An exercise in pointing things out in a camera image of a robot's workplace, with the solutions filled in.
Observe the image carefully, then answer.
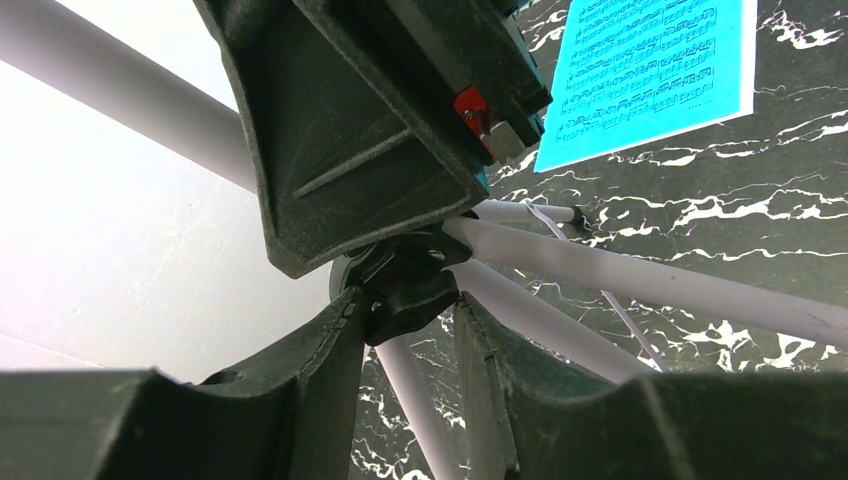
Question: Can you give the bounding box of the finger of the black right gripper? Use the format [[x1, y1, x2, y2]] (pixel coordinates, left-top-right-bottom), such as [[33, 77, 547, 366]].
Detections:
[[385, 1, 552, 163], [196, 1, 488, 279]]

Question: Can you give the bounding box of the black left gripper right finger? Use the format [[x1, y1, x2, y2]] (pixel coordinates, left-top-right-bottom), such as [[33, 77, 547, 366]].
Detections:
[[454, 295, 847, 479]]

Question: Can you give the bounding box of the white sheet music book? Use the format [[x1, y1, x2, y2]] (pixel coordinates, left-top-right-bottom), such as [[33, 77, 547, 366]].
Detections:
[[734, 0, 758, 118]]

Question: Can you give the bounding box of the purple tripod music stand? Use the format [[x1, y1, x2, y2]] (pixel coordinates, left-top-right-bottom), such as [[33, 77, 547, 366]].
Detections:
[[0, 0, 848, 480]]

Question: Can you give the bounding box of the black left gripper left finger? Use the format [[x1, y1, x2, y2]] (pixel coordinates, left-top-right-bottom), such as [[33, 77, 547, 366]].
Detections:
[[1, 288, 368, 479]]

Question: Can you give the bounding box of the blue sheet music page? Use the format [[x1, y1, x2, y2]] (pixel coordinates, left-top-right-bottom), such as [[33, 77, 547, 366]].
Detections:
[[534, 0, 742, 173]]

